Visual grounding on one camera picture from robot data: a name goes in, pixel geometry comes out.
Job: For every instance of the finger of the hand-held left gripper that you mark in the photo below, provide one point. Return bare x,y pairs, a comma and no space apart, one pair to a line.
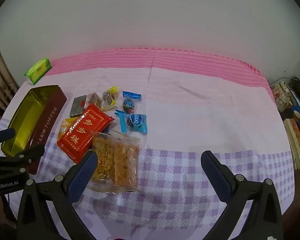
3,135
27,155

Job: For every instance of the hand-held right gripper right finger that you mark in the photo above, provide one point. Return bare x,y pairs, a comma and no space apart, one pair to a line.
215,176

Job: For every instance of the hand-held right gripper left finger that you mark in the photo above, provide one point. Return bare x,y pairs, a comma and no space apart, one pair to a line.
81,180

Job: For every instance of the brown and gold tin box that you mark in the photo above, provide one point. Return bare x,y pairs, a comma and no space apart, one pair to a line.
32,122

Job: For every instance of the clear pack of orange crisps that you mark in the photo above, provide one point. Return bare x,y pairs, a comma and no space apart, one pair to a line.
115,162

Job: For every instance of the light blue plum candy packet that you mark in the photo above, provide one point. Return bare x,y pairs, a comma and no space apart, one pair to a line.
134,122

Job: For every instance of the yellow brown snack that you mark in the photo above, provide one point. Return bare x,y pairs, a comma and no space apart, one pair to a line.
109,97

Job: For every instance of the red snack packet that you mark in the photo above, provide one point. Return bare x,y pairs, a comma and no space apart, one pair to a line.
83,133

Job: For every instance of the yellow orange snack packet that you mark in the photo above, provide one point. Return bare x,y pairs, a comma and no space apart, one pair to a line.
65,126

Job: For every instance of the bamboo furniture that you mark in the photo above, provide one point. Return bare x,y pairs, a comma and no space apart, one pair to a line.
0,80

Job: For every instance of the pink purple checked bedsheet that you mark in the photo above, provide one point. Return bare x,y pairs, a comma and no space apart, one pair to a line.
185,120

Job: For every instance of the dark green snack packet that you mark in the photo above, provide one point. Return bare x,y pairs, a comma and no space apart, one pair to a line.
78,107

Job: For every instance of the green tissue packet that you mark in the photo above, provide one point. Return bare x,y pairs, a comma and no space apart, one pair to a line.
38,70

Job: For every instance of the brown cube snack clear wrapper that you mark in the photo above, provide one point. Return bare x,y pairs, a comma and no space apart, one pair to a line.
94,100

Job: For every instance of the dark plum candy blue ends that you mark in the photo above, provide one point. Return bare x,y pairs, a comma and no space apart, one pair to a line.
130,103

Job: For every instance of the floral printed box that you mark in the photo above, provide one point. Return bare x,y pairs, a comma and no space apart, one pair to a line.
281,97

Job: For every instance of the blue printed book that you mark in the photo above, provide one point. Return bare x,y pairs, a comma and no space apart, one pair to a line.
299,116

